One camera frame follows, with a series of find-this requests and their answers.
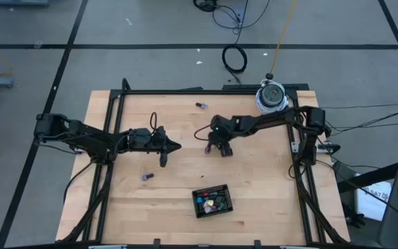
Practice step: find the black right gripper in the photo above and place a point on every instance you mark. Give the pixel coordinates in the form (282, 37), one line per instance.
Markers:
(224, 129)

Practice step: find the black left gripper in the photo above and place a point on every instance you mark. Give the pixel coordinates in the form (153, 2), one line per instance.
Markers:
(147, 140)

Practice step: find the lavender nail polish bottle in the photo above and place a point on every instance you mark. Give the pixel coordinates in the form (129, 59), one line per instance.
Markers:
(207, 150)

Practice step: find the blue-violet nail polish bottle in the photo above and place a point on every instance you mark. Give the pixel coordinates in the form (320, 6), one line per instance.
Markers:
(144, 177)

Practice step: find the periwinkle blue nail polish bottle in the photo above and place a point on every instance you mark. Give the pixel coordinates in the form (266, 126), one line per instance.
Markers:
(204, 106)

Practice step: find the bright blue nail polish bottle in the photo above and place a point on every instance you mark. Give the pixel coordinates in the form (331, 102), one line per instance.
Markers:
(199, 200)

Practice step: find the green nail polish bottle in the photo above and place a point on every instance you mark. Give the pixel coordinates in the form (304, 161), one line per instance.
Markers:
(222, 205)

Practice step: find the pale pink nail polish bottle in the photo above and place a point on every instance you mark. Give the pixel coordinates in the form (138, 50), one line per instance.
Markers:
(207, 209)

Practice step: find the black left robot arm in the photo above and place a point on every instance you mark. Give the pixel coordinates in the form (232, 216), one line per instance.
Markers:
(88, 138)

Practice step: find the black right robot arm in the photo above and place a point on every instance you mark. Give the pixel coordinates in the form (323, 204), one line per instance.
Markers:
(271, 119)

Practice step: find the black slotted plastic basket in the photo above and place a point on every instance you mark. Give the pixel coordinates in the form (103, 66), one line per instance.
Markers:
(227, 197)

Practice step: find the black diagonal beam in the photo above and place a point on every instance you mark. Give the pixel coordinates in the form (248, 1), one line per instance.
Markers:
(368, 178)

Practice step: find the white printed box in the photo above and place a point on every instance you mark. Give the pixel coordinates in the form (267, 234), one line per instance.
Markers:
(371, 204)

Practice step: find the black aluminium table frame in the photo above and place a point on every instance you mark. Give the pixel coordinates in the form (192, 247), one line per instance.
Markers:
(202, 92)

